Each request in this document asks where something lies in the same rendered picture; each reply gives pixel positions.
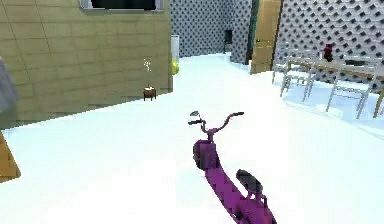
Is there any dark window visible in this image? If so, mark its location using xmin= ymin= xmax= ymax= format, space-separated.
xmin=78 ymin=0 xmax=165 ymax=14

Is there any small black wall box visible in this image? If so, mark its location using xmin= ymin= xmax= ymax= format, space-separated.
xmin=223 ymin=29 xmax=234 ymax=45

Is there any dark red vase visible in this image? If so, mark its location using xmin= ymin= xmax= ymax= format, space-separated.
xmin=323 ymin=43 xmax=335 ymax=63

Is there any white chair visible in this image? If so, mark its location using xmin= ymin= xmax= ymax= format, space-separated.
xmin=325 ymin=56 xmax=383 ymax=120
xmin=279 ymin=49 xmax=320 ymax=103
xmin=271 ymin=49 xmax=290 ymax=85

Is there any white tall cylinder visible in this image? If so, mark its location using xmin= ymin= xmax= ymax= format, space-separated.
xmin=171 ymin=34 xmax=181 ymax=63

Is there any small brown plant pot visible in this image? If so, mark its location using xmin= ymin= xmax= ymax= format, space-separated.
xmin=142 ymin=58 xmax=158 ymax=102

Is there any purple scooter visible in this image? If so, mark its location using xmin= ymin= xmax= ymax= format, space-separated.
xmin=187 ymin=110 xmax=278 ymax=224

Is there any wooden dining table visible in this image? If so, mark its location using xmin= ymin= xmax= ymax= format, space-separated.
xmin=285 ymin=55 xmax=384 ymax=119

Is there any yellow round object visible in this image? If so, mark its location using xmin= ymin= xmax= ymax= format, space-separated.
xmin=171 ymin=58 xmax=181 ymax=76

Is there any tan wooden door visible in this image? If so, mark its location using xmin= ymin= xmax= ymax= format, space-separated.
xmin=250 ymin=0 xmax=284 ymax=75

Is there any grey cloth object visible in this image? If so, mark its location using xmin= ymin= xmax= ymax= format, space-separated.
xmin=0 ymin=56 xmax=20 ymax=114

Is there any tan wooden furniture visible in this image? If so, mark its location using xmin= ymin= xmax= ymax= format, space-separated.
xmin=0 ymin=131 xmax=22 ymax=184

